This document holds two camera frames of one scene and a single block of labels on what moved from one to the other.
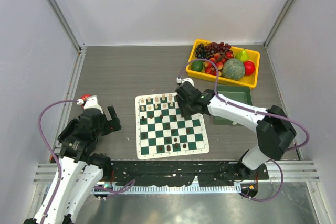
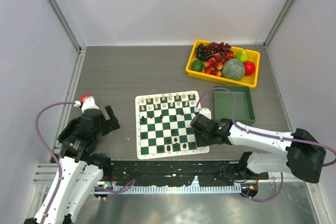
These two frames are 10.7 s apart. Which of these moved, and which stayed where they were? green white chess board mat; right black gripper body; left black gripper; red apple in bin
Moved: right black gripper body
Stayed: green white chess board mat; left black gripper; red apple in bin
